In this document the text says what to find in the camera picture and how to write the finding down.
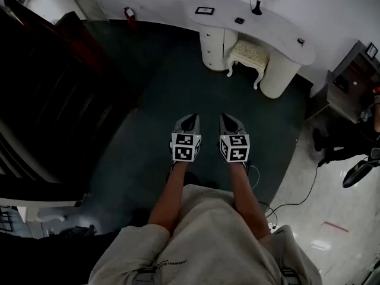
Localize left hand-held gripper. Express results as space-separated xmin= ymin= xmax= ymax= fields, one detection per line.
xmin=169 ymin=113 xmax=203 ymax=163

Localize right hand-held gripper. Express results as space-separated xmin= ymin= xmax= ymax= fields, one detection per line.
xmin=218 ymin=113 xmax=251 ymax=163

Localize person's left forearm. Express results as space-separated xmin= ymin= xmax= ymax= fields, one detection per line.
xmin=147 ymin=160 xmax=191 ymax=240

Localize person's right forearm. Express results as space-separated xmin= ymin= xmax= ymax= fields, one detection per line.
xmin=227 ymin=160 xmax=273 ymax=240

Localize white curved dressing table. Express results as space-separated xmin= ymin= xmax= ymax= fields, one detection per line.
xmin=186 ymin=0 xmax=315 ymax=99

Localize cream upholstered stool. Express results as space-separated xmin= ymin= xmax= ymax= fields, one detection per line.
xmin=226 ymin=39 xmax=270 ymax=89

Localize person's grey sweatshirt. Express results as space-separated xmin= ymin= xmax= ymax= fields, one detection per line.
xmin=88 ymin=184 xmax=323 ymax=285

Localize red fire extinguisher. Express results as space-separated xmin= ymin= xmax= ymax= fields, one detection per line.
xmin=123 ymin=7 xmax=138 ymax=31

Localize dark wooden furniture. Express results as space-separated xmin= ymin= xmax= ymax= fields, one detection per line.
xmin=0 ymin=4 xmax=140 ymax=201

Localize red floor tape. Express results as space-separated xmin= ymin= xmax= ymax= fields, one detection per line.
xmin=322 ymin=221 xmax=350 ymax=233

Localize metal framed glass door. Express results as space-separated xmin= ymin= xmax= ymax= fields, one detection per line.
xmin=61 ymin=0 xmax=109 ymax=22

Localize thin white cable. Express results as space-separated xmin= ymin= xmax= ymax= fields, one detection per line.
xmin=246 ymin=161 xmax=261 ymax=189

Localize black floor cable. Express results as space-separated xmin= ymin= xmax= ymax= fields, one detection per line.
xmin=258 ymin=159 xmax=320 ymax=231

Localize grey harness strap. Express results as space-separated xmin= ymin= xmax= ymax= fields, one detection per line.
xmin=136 ymin=267 xmax=158 ymax=285
xmin=280 ymin=267 xmax=302 ymax=285

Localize small black picture frame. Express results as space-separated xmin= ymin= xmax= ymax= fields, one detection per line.
xmin=366 ymin=42 xmax=379 ymax=59

